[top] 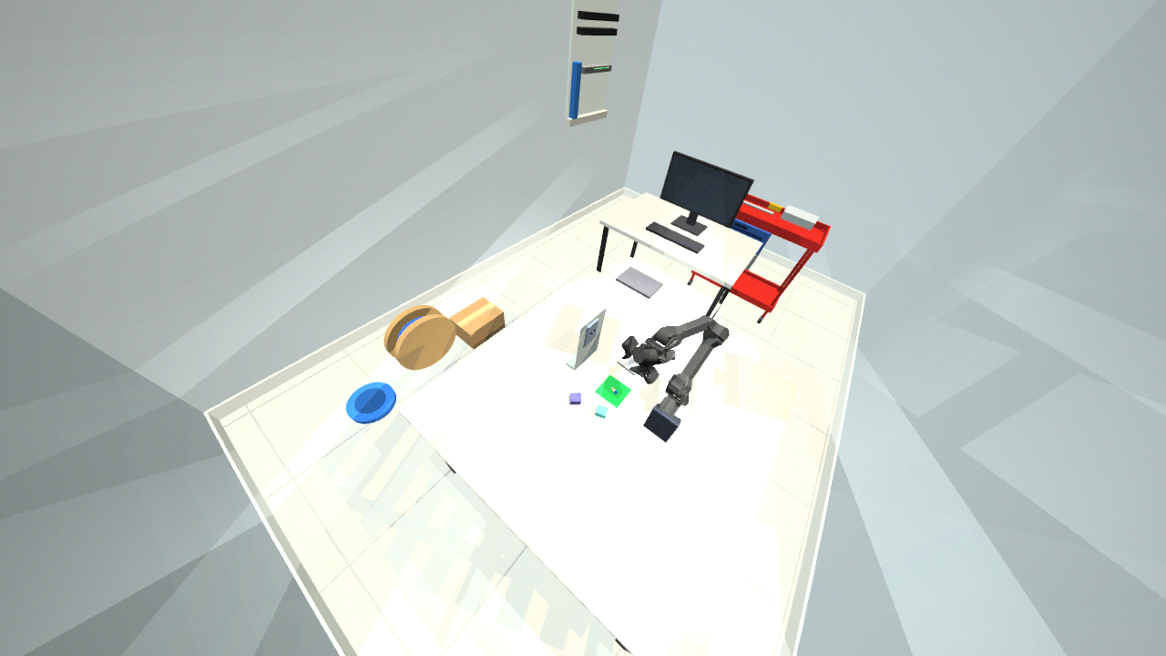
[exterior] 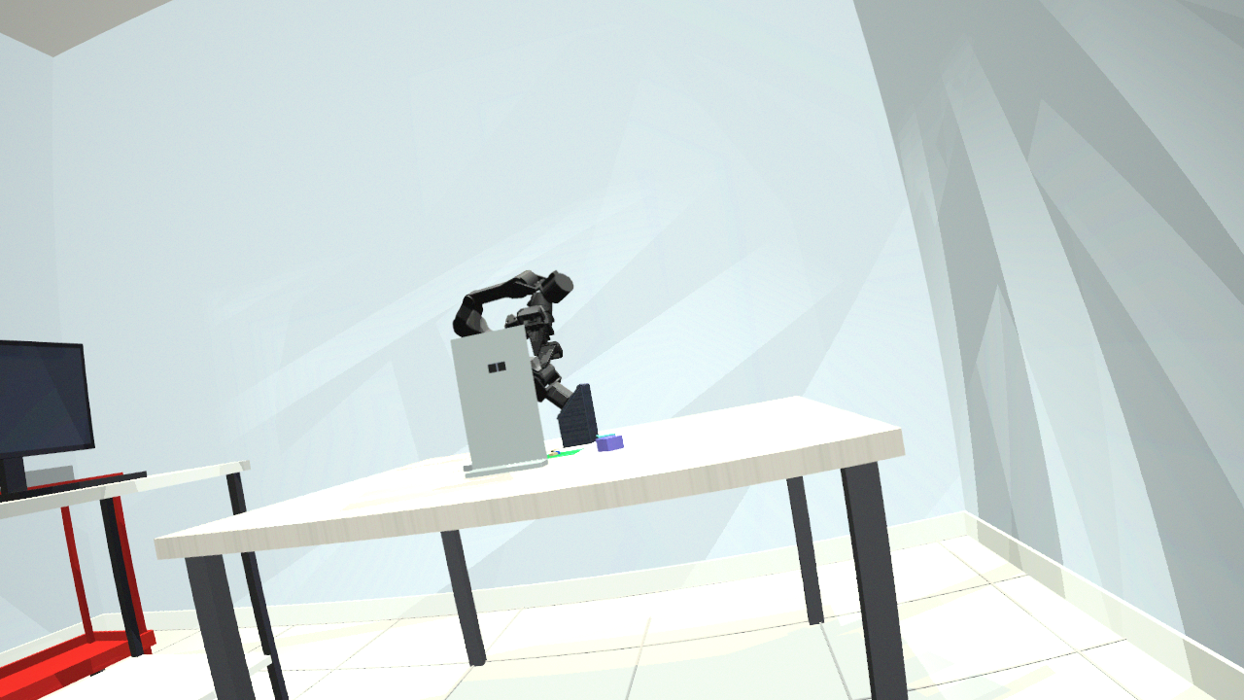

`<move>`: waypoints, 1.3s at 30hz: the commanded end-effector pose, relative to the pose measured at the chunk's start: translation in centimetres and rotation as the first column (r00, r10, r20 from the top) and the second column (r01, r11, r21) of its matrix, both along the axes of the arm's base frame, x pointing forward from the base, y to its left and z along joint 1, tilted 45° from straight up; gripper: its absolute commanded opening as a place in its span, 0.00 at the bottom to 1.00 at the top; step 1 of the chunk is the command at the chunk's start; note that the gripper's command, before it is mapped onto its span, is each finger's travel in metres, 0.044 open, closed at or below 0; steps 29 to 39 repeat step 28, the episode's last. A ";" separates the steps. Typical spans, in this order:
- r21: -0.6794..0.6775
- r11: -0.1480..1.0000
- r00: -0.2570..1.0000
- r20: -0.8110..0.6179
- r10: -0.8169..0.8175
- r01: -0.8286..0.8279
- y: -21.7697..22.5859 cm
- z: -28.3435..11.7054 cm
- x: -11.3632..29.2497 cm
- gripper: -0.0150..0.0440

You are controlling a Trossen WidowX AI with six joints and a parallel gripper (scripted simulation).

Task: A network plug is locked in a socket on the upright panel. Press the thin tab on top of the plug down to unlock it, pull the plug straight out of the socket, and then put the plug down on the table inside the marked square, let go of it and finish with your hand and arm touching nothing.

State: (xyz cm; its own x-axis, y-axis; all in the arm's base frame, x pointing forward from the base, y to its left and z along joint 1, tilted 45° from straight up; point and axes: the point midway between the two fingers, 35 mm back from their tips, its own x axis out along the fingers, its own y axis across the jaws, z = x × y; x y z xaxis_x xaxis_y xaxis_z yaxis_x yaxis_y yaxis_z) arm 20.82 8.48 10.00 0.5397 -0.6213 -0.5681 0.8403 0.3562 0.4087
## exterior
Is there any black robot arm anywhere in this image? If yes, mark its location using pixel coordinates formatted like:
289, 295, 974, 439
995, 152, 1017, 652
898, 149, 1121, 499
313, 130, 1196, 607
452, 270, 573, 412

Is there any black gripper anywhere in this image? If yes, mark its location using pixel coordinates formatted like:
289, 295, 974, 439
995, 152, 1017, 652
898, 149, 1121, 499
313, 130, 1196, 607
518, 305, 564, 368

